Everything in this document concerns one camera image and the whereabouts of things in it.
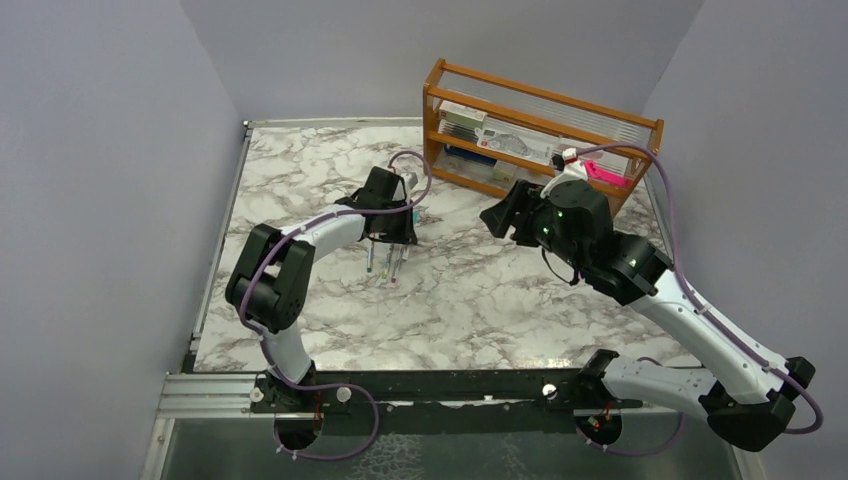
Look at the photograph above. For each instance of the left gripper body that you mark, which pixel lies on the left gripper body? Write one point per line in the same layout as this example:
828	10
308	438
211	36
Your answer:
395	226

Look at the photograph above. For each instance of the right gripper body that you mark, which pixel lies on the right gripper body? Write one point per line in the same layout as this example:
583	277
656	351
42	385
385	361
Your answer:
531	205

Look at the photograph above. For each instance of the grey pen purple end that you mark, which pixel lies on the grey pen purple end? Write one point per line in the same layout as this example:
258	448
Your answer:
398	262

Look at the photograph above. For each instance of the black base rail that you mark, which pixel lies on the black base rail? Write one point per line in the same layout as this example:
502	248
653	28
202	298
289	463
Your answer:
442	420

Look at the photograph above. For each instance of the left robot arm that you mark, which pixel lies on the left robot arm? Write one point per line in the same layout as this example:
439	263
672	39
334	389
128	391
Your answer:
269	283

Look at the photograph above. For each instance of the orange wooden shelf rack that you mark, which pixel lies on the orange wooden shelf rack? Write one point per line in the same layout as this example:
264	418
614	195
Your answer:
620	141

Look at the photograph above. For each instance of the aluminium frame rail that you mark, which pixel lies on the aluminium frame rail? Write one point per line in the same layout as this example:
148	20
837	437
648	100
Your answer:
199	397

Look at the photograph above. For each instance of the pink plastic tool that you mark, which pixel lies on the pink plastic tool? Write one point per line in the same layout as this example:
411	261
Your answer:
600	173

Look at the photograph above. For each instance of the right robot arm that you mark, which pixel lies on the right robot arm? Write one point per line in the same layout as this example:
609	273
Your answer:
742	390

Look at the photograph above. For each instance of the grey pen teal end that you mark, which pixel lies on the grey pen teal end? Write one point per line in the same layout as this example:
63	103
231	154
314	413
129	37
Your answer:
387	263

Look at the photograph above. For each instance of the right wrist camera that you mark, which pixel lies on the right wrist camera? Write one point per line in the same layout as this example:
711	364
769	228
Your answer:
567	166

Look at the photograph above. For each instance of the blue flat box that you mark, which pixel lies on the blue flat box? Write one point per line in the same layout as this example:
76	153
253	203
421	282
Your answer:
469	155

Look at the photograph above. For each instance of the white printed card package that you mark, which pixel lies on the white printed card package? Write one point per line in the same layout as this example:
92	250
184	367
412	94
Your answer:
526	146

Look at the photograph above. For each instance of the small white box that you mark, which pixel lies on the small white box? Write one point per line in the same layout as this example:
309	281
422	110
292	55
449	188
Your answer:
504	172

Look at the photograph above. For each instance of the white green box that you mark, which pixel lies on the white green box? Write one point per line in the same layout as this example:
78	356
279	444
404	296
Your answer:
461	115

